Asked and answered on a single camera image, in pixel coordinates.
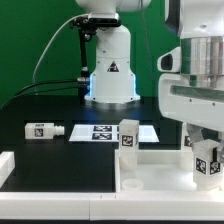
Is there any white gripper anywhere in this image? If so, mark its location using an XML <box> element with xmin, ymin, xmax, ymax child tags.
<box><xmin>157</xmin><ymin>47</ymin><xmax>224</xmax><ymax>163</ymax></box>

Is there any white square table top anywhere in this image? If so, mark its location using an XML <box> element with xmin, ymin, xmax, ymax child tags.
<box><xmin>115</xmin><ymin>150</ymin><xmax>224</xmax><ymax>192</ymax></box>

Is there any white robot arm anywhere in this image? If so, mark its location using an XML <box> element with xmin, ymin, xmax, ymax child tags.
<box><xmin>76</xmin><ymin>0</ymin><xmax>224</xmax><ymax>142</ymax></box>

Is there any white front fence bar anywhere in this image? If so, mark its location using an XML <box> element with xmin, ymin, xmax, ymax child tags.
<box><xmin>0</xmin><ymin>191</ymin><xmax>224</xmax><ymax>221</ymax></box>

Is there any white base tag plate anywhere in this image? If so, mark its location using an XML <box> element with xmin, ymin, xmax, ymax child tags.
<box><xmin>69</xmin><ymin>124</ymin><xmax>159</xmax><ymax>143</ymax></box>

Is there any white side fence block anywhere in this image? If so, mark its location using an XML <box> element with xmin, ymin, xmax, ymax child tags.
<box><xmin>0</xmin><ymin>151</ymin><xmax>15</xmax><ymax>188</ymax></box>

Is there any black camera stand pole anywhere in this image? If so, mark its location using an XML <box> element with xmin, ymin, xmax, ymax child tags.
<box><xmin>78</xmin><ymin>29</ymin><xmax>90</xmax><ymax>102</ymax></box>

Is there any black cable lower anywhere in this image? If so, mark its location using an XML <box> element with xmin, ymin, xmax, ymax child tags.
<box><xmin>0</xmin><ymin>86</ymin><xmax>81</xmax><ymax>111</ymax></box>

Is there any black cable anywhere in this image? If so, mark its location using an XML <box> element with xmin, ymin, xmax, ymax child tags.
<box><xmin>13</xmin><ymin>79</ymin><xmax>81</xmax><ymax>98</ymax></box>
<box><xmin>0</xmin><ymin>86</ymin><xmax>81</xmax><ymax>111</ymax></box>

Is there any black camera on stand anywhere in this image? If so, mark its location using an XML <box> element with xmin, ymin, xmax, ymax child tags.
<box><xmin>69</xmin><ymin>12</ymin><xmax>121</xmax><ymax>31</ymax></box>

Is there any black cable upper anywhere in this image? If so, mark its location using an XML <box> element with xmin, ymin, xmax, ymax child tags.
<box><xmin>13</xmin><ymin>79</ymin><xmax>81</xmax><ymax>98</ymax></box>

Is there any grey camera cable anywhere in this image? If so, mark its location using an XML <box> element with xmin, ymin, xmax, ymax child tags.
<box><xmin>32</xmin><ymin>13</ymin><xmax>88</xmax><ymax>84</ymax></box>

